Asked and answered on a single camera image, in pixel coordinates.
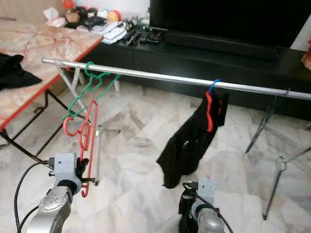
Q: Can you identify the blue plastic hook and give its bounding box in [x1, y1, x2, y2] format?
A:
[209, 79, 222, 93]

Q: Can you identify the black wire clothes hanger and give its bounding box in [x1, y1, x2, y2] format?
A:
[245, 89, 291, 153]

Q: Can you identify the black TV cabinet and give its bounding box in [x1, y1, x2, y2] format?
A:
[92, 41, 311, 115]

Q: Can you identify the black phone stand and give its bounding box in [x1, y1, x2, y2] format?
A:
[124, 27, 163, 47]

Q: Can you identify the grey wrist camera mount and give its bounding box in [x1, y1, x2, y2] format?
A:
[194, 179, 217, 214]
[52, 153, 82, 194]

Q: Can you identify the black television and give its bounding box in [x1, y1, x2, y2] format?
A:
[148, 0, 311, 49]

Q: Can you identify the red-lidded brown jar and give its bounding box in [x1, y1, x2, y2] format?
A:
[62, 0, 81, 24]

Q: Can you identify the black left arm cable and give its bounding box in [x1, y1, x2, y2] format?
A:
[13, 158, 54, 233]

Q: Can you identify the black pouch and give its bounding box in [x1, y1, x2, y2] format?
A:
[82, 17, 105, 31]

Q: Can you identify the light wood cabinet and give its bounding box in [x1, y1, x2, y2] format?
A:
[0, 0, 47, 20]

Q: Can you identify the orange yellow round toy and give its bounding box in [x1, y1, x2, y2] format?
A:
[107, 10, 121, 22]

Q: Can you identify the red plastic clothes hanger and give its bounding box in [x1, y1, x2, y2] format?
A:
[62, 99, 99, 198]
[205, 91, 217, 133]

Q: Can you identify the black printed T-shirt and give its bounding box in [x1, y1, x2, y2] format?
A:
[156, 91, 230, 189]

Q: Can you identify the white tissue pack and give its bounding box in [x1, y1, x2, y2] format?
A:
[43, 7, 66, 27]

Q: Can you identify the black table leg frame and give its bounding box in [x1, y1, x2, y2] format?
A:
[0, 90, 73, 163]

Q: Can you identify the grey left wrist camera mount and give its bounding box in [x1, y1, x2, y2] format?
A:
[52, 153, 82, 194]

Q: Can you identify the red figurine statue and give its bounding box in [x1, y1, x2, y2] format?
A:
[304, 38, 311, 71]

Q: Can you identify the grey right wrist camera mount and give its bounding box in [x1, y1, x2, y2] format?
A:
[194, 179, 217, 214]

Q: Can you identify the white paper stack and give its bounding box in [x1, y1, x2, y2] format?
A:
[102, 22, 129, 45]

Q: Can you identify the green plastic clothes hanger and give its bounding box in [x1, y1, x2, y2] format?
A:
[62, 62, 121, 122]

